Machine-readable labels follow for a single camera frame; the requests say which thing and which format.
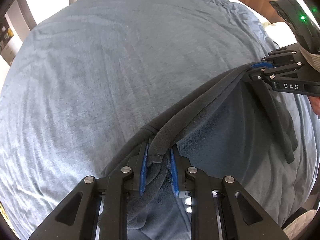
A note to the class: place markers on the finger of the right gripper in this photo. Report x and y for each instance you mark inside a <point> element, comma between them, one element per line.
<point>270,74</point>
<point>290,59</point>

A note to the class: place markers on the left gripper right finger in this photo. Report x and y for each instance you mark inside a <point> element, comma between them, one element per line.
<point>220,208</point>

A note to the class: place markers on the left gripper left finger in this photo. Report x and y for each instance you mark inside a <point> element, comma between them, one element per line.
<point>97,208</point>

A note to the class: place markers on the dark navy fleece pants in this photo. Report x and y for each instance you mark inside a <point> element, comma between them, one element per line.
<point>225,127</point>

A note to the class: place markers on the person's right hand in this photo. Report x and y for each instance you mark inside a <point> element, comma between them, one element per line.
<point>315,104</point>

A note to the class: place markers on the blue-grey bed duvet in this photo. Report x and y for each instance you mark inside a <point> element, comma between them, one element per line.
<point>86,80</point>

